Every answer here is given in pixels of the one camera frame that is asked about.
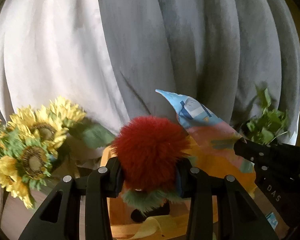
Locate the blue tissue pack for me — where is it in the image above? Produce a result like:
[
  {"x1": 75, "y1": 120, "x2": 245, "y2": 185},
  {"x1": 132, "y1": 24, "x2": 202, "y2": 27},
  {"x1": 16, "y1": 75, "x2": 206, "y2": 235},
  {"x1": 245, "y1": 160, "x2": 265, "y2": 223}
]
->
[{"x1": 266, "y1": 212, "x2": 278, "y2": 230}]

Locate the colourful printed cloth pouch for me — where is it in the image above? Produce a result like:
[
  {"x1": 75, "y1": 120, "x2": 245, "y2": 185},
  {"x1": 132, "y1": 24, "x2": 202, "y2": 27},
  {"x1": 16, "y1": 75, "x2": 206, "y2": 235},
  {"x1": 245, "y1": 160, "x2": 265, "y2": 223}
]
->
[{"x1": 156, "y1": 89, "x2": 255, "y2": 180}]

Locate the black mouse plush toy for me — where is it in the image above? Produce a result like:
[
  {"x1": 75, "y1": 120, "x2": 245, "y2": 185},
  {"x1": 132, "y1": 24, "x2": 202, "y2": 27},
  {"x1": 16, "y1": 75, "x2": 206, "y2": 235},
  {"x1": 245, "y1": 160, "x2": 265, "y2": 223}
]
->
[{"x1": 130, "y1": 202, "x2": 170, "y2": 223}]

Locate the red fluffy plush toy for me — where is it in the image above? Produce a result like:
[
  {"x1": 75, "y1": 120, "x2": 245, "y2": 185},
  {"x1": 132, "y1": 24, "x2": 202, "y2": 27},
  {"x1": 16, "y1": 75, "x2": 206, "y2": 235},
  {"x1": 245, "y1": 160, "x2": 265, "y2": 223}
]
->
[{"x1": 111, "y1": 115, "x2": 190, "y2": 216}]

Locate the orange plastic crate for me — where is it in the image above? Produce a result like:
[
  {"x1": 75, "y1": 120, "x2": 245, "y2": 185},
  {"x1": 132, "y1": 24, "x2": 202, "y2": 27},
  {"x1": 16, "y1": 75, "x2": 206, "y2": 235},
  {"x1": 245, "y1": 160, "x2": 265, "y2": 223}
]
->
[{"x1": 101, "y1": 146, "x2": 288, "y2": 239}]

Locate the green potted plant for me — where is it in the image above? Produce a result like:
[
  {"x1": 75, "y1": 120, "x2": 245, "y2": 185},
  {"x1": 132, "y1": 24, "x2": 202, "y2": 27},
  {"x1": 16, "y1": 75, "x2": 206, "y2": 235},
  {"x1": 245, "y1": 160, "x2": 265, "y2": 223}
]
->
[{"x1": 241, "y1": 86, "x2": 290, "y2": 145}]

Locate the sunflower bouquet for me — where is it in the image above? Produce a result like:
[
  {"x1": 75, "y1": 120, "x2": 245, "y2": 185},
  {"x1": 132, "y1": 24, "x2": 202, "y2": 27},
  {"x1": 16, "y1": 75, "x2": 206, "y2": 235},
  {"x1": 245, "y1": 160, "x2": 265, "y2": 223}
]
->
[{"x1": 0, "y1": 96, "x2": 115, "y2": 209}]

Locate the grey curtain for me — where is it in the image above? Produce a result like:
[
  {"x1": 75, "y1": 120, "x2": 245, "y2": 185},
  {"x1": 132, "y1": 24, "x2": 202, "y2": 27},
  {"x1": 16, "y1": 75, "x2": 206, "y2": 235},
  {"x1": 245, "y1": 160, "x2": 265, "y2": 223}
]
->
[{"x1": 98, "y1": 0, "x2": 300, "y2": 144}]

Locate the beige curtain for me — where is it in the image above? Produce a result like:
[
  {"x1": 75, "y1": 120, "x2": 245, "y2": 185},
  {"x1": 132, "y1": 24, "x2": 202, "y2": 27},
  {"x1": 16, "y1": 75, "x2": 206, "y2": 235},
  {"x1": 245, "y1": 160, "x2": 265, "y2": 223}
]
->
[{"x1": 0, "y1": 0, "x2": 129, "y2": 134}]

